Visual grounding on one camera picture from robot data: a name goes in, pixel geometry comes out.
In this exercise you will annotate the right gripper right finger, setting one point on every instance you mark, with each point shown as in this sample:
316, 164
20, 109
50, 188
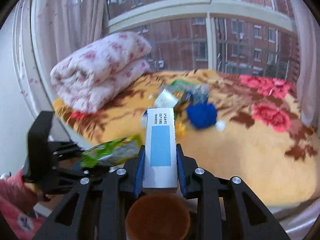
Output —
226, 209

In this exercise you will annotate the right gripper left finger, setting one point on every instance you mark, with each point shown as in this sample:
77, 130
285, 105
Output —
96, 208

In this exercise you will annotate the green snack wrapper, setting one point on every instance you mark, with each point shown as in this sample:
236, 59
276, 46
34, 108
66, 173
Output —
112, 153

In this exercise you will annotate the white blue paper box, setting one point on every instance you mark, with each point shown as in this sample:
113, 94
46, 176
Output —
160, 168

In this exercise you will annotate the green white plastic wrapper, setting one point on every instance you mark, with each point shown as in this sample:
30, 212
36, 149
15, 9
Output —
182, 86

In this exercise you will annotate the pink patterned left sleeve forearm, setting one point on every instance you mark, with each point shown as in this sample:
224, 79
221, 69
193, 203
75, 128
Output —
18, 199

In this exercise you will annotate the orange plastic trash bin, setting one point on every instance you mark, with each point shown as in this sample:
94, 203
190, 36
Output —
158, 216

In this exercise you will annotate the white bottle cap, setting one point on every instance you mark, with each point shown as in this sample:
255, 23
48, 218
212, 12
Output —
220, 125

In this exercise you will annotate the yellow floral bed blanket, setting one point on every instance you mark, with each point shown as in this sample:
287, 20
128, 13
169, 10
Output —
264, 141

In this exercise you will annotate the folded floral white quilt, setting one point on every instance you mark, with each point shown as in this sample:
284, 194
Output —
95, 74

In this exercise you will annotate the blue plastic bag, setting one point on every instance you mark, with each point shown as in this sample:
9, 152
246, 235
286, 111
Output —
202, 115

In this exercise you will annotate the white silver small box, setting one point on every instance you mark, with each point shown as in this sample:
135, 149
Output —
166, 100

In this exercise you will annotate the pink sheer left curtain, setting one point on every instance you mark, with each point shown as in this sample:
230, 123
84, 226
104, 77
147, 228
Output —
44, 33

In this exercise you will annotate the pink sheer curtain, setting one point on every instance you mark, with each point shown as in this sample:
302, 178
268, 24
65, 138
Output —
44, 33
308, 80

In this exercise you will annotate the pink sheer right curtain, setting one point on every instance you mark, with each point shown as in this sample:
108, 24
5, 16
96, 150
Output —
308, 80

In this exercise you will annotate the white window frame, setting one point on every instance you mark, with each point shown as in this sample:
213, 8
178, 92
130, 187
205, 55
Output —
233, 36

